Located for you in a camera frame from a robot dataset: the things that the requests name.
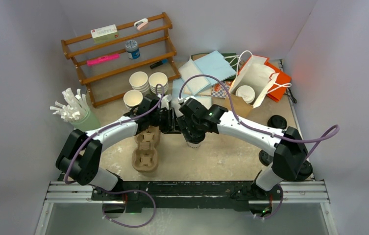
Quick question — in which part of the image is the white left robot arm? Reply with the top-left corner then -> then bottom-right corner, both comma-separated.
55,94 -> 175,200

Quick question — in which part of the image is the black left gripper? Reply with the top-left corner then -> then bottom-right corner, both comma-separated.
149,108 -> 182,134

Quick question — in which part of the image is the white lid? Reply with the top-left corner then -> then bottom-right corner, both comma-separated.
235,85 -> 256,104

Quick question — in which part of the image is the wooden shelf rack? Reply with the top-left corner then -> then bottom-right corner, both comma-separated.
61,12 -> 178,108

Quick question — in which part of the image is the white green box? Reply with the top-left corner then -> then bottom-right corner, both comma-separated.
90,24 -> 119,44

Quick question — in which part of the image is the pink highlighter marker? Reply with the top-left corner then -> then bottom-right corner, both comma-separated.
87,53 -> 120,66

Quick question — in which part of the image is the black blue marker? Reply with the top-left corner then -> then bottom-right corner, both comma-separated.
149,58 -> 168,69

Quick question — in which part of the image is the checkered blue white bag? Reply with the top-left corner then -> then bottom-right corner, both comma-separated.
211,81 -> 232,98

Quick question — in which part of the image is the light blue paper bag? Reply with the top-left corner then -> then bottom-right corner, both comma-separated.
172,51 -> 237,108

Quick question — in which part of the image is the white paper cup stack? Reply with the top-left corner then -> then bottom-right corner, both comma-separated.
129,71 -> 150,94

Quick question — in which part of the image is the white printed coffee cup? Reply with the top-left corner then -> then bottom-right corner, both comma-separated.
187,142 -> 201,148

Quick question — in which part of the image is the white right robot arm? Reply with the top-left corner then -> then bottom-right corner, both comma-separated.
176,96 -> 308,199

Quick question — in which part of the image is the pink white small device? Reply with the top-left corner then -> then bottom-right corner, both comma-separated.
134,18 -> 148,31

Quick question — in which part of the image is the blue white jar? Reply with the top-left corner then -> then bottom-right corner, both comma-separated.
125,40 -> 140,59

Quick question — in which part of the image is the orange paper bag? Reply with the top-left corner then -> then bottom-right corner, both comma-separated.
246,55 -> 292,102

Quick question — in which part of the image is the brown pulp cup carrier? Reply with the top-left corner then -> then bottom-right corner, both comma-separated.
132,126 -> 161,173

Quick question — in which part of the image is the green cup with straws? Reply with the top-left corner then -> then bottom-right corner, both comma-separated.
49,88 -> 101,132

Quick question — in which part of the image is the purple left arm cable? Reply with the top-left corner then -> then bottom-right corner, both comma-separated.
63,83 -> 166,228

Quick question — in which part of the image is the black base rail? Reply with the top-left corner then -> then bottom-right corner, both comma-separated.
92,181 -> 283,216

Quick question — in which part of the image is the kraft brown paper bag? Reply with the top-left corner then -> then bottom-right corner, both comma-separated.
224,50 -> 292,117

